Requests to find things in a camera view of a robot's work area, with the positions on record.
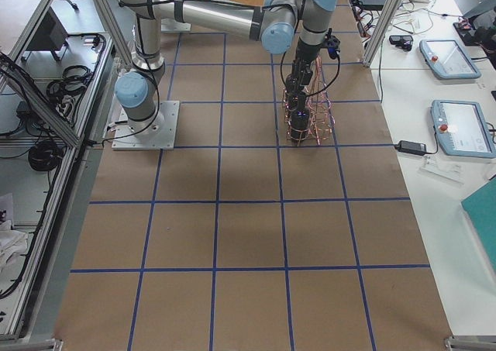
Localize black power adapter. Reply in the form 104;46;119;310
394;140;427;156

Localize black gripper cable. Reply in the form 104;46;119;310
278;52;343;96

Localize teach pendant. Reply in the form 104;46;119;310
430;100;495;159
418;40;481;80

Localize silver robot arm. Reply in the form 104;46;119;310
119;0;339;141

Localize coiled black cables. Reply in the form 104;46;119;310
27;139;63;173

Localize teach pendant near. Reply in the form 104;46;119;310
430;100;495;159

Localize teach pendant far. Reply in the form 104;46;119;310
418;40;481;80

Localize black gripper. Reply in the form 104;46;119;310
291;37;322;86

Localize black small device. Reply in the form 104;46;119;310
388;35;413;52

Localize copper wire bottle basket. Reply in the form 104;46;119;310
282;57;334;146

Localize dark wine bottle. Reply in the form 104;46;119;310
285;74;298;95
286;86;306;113

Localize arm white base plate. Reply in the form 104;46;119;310
112;101;180;150
160;18;191;33

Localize teal board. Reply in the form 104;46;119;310
461;179;496;269

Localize aluminium frame post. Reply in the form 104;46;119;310
362;0;401;67

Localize dark wine bottle far end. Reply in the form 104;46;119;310
290;105;309;142

